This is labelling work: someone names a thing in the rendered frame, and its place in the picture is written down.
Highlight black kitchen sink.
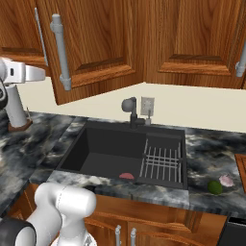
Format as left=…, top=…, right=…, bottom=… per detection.
left=55, top=119, right=189, bottom=190

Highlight wooden wall cabinet door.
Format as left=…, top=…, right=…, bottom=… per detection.
left=34, top=0, right=146, bottom=107
left=0, top=0, right=50, bottom=78
left=143, top=0, right=246, bottom=90

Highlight grey wire sink rack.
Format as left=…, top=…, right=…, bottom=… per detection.
left=138, top=137, right=184, bottom=184

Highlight thick grey cabinet handle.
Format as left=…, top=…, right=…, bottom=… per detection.
left=49, top=13, right=73, bottom=92

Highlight pink white garlic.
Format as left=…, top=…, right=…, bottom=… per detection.
left=218, top=173, right=235, bottom=188

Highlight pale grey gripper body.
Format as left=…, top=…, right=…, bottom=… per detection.
left=25, top=63, right=47, bottom=83

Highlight wooden cutting board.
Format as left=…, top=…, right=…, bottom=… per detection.
left=234, top=153, right=246, bottom=194

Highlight black dishwasher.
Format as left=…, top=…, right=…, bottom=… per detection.
left=216, top=215, right=246, bottom=246

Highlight wooden base cabinet door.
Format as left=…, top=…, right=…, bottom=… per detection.
left=127, top=220, right=222, bottom=246
left=84, top=216, right=129, bottom=246

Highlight black sink faucet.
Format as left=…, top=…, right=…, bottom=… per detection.
left=121, top=96, right=147, bottom=130

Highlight wooden corner base cabinet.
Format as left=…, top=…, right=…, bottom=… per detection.
left=5, top=182, right=40, bottom=225

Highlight wooden paper towel holder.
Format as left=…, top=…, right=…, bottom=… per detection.
left=7, top=117, right=34, bottom=134

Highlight green lime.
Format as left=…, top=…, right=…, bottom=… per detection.
left=207, top=180, right=224, bottom=196

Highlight grey wall outlet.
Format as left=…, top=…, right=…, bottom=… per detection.
left=140, top=96, right=156, bottom=116

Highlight grey base cabinet handle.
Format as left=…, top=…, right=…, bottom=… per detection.
left=114, top=224, right=123, bottom=246
left=129, top=227, right=138, bottom=246

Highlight white paper towel roll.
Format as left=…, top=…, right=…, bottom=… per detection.
left=4, top=84, right=29, bottom=128

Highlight pink sponge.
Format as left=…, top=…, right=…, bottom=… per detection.
left=118, top=172, right=135, bottom=181

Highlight thin grey cabinet handle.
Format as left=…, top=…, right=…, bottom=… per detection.
left=34, top=7, right=50, bottom=67

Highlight small grey soap dispenser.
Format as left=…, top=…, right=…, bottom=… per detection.
left=145, top=110, right=154, bottom=126

